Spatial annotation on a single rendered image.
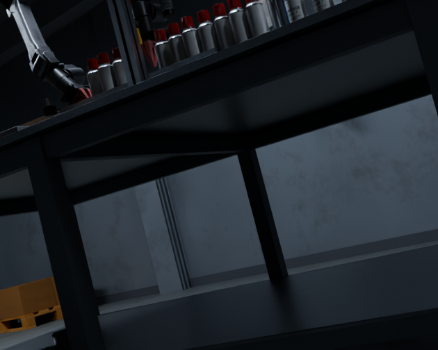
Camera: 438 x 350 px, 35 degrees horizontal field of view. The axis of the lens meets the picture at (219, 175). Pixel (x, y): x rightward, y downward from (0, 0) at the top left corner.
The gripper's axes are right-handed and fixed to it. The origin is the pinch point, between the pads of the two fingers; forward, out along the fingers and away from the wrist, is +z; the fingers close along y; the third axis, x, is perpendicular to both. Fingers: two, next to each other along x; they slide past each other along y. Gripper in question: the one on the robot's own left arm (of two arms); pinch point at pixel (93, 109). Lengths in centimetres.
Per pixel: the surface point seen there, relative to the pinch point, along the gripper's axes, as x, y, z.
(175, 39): -34.4, -3.1, 14.2
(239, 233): 148, 365, -36
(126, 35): -30.1, -17.2, 8.3
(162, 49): -29.4, -2.6, 11.9
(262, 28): -51, -3, 36
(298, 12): -60, -4, 42
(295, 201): 89, 351, -8
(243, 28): -48, -3, 31
